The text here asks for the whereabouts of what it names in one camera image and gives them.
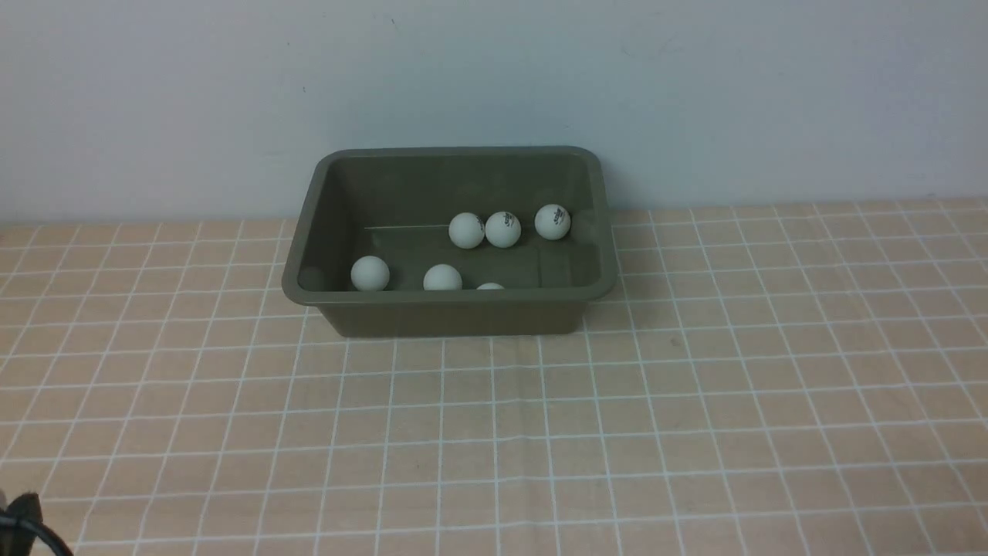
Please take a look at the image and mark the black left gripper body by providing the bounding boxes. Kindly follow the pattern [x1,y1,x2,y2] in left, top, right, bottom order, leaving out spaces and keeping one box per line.
[1,493,43,555]

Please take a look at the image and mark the olive green plastic bin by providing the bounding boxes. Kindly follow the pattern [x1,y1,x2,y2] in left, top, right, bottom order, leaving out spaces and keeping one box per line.
[282,147,618,338]

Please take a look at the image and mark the plain white ball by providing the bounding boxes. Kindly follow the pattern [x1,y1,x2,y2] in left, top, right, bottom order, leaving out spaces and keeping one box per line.
[422,263,463,291]

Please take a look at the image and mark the white ball logo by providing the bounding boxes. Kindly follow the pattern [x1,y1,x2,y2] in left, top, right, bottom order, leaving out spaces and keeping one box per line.
[485,211,522,249]

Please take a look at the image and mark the checkered beige tablecloth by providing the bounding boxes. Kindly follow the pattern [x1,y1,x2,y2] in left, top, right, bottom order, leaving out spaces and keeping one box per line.
[1,199,987,555]

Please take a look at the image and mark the black left camera cable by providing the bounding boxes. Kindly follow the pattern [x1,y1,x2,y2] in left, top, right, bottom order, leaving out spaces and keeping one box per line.
[0,514,74,556]

